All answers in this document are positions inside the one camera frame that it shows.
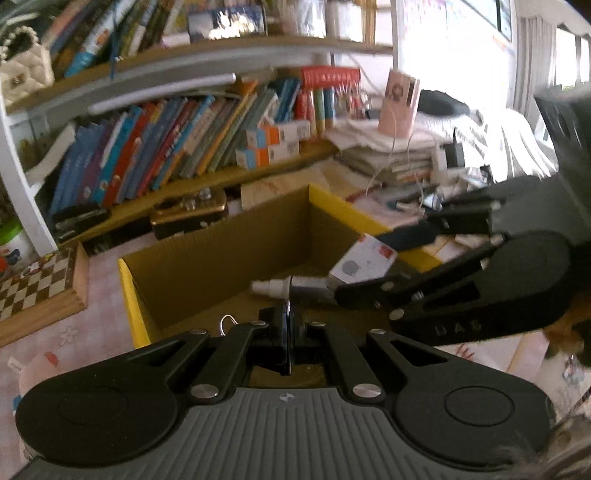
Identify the black oval pouch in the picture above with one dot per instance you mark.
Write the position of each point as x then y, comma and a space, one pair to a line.
443, 102

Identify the black power charger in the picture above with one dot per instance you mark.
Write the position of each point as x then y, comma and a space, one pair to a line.
455, 154

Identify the small white dropper bottle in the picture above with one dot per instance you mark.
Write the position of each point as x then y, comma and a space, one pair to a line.
364, 263

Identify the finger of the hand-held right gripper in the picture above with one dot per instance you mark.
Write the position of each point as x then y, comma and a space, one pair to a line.
411, 235
369, 293

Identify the white wooden bookshelf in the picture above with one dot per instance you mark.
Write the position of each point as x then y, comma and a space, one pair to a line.
25, 184

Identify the yellow cardboard box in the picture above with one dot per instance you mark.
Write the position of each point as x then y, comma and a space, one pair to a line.
207, 258

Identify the orange white medicine box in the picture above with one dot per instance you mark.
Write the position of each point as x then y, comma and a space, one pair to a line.
265, 156
277, 134

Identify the row of upright shelf books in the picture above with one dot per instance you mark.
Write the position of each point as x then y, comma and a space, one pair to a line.
92, 32

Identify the black stapler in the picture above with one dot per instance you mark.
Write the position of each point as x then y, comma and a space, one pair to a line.
81, 218

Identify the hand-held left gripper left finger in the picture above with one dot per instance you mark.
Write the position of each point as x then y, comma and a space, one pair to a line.
277, 337

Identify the pink checkered desktop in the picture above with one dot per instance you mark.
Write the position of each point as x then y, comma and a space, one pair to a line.
92, 332

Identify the pink plush pig toy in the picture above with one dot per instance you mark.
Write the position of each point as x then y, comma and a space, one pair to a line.
37, 378

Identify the white jar green lid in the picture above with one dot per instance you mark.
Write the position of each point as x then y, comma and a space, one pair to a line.
9, 240

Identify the white quilted handbag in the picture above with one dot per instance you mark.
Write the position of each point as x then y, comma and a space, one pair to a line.
23, 78

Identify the row of leaning books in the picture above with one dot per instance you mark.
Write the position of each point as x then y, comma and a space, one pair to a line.
152, 143

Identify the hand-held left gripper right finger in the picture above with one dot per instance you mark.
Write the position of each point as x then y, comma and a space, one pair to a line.
299, 337

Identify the wooden chess board box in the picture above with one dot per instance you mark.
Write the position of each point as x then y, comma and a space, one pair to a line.
41, 286

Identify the stack of papers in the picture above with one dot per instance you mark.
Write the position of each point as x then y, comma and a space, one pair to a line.
378, 152

